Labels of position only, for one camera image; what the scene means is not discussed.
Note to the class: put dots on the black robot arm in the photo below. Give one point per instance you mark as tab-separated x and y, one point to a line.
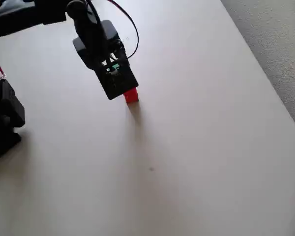
14	22

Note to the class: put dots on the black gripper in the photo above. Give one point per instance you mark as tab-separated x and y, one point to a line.
86	54

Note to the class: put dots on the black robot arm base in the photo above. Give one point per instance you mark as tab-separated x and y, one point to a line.
5	103

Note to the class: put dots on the red cube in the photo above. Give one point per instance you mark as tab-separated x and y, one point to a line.
132	99
131	92

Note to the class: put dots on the black wrist camera mount plate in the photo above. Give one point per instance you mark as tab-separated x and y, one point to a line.
123	83

